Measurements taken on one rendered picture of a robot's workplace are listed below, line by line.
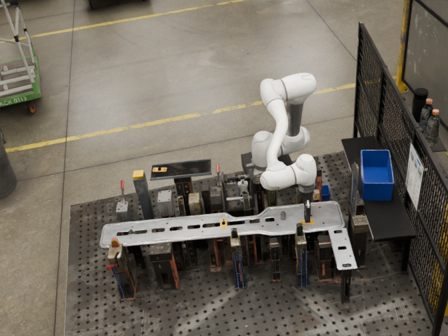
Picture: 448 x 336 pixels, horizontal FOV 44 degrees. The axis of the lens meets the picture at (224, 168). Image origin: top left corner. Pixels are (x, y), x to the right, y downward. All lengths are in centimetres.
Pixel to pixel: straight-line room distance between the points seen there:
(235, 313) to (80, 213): 139
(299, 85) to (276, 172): 60
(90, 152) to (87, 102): 99
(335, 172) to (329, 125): 173
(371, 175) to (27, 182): 339
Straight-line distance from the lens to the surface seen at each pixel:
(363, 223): 309
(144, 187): 341
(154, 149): 556
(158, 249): 309
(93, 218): 389
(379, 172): 346
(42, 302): 448
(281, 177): 283
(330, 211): 323
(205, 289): 328
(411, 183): 308
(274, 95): 315
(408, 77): 598
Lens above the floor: 323
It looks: 39 degrees down
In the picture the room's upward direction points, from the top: 8 degrees counter-clockwise
